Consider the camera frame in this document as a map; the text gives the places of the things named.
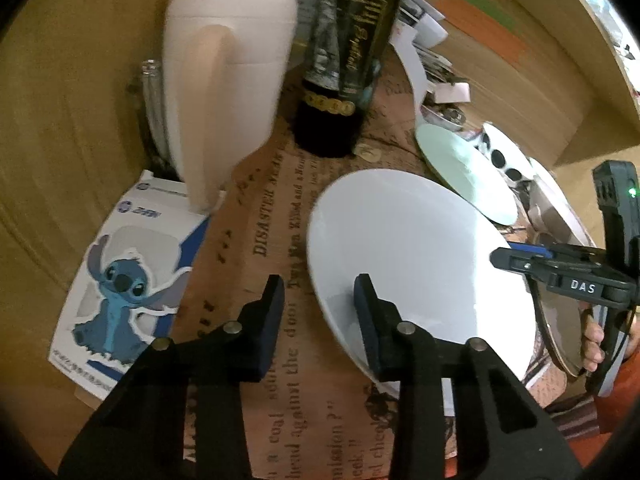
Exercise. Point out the white box with cartoon sticker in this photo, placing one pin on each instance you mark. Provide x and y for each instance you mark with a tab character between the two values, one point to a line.
125	280

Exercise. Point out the person's right hand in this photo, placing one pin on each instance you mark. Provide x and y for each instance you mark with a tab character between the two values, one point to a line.
592	345

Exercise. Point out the small white box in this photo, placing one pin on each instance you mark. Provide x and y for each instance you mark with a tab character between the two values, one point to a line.
452	94

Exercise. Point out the striped cloth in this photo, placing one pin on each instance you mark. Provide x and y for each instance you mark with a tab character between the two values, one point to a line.
575	420

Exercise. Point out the pile of papers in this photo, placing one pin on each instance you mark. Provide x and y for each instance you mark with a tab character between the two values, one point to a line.
430	20

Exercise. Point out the orange sticky note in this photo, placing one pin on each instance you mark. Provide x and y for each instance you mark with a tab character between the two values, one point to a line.
492	30

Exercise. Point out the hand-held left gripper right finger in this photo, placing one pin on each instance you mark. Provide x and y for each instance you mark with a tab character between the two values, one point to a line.
367	322

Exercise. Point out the white plate with black dots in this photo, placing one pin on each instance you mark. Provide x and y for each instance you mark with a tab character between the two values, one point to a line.
505	147

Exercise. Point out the dark glass bottle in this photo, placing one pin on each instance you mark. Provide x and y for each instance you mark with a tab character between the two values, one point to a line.
345	60

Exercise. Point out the light green plate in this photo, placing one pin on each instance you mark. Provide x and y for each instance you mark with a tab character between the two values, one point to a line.
460	170

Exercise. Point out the clear glass jar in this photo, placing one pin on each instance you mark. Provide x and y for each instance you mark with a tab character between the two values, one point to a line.
151	90

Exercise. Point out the person's right forearm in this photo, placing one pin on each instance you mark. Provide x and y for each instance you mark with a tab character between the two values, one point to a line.
622	400

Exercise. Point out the bowl of glass beads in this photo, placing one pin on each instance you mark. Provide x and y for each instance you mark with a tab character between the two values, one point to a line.
445	116

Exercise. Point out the newspaper print mat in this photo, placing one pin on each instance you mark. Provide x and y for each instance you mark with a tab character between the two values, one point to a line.
280	200

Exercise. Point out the large white plate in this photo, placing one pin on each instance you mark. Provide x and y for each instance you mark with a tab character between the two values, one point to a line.
410	240

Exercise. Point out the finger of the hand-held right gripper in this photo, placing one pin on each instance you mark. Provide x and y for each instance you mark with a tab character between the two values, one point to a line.
575	254
520	260

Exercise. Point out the green sticky note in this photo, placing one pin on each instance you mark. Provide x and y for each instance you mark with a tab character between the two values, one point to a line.
487	7

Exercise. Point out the grey plate silver rim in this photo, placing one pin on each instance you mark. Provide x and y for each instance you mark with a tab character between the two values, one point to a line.
562	325

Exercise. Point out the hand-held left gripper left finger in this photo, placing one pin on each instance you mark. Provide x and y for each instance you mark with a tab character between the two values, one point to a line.
272	322

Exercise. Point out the cream ceramic mug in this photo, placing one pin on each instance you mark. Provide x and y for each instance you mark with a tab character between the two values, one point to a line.
225	85

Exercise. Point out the white plate beige centre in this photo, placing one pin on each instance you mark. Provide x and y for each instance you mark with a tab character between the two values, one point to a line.
555	200

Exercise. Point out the long white paper strip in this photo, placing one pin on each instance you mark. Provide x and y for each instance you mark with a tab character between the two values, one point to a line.
412	75

